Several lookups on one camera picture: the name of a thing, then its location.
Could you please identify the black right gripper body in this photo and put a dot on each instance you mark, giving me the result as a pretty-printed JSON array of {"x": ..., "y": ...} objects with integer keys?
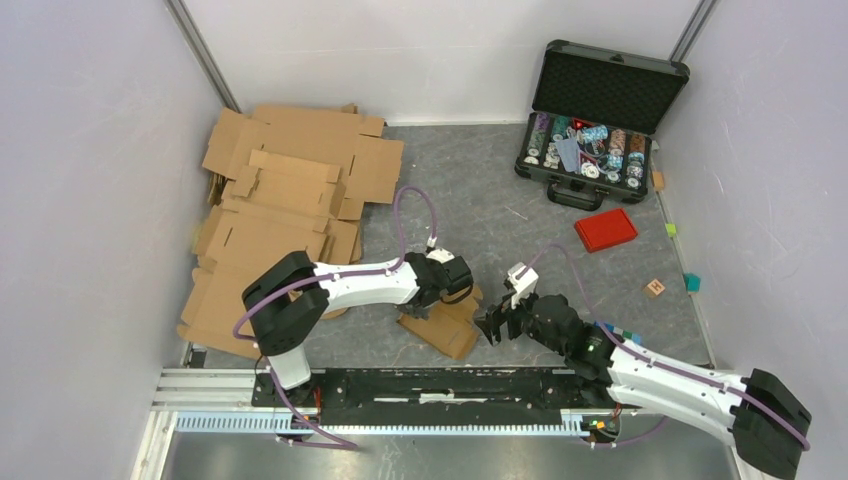
[{"x": 524, "y": 312}]

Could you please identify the brown cardboard box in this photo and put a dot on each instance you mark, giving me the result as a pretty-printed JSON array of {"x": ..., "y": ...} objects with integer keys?
[{"x": 449, "y": 327}]

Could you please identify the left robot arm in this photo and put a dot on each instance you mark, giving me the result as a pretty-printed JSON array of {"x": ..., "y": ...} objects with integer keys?
[{"x": 285, "y": 303}]

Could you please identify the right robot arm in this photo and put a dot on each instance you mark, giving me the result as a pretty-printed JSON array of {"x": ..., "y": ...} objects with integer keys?
[{"x": 756, "y": 414}]

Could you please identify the red flat box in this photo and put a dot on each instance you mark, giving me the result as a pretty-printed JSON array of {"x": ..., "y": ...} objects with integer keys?
[{"x": 605, "y": 230}]

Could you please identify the blue block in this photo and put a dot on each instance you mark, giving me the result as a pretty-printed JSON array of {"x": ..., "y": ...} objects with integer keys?
[{"x": 626, "y": 333}]

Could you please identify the wooden letter cube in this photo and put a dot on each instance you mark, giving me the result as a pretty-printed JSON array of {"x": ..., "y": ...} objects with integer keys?
[{"x": 654, "y": 288}]

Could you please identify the teal cube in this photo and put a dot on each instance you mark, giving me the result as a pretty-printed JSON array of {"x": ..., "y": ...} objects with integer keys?
[{"x": 692, "y": 282}]

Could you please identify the small orange wooden block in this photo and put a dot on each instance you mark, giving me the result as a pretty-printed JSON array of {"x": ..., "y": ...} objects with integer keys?
[{"x": 658, "y": 180}]

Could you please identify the stack of flat cardboard boxes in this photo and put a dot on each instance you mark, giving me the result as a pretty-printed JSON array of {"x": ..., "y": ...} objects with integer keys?
[{"x": 285, "y": 179}]

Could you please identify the black poker chip case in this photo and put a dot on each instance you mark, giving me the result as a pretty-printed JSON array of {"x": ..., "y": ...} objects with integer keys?
[{"x": 594, "y": 110}]

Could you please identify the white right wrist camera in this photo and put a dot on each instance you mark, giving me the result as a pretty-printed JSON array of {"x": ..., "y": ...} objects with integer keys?
[{"x": 521, "y": 280}]

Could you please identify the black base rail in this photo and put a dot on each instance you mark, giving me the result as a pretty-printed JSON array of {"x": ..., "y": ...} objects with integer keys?
[{"x": 436, "y": 397}]

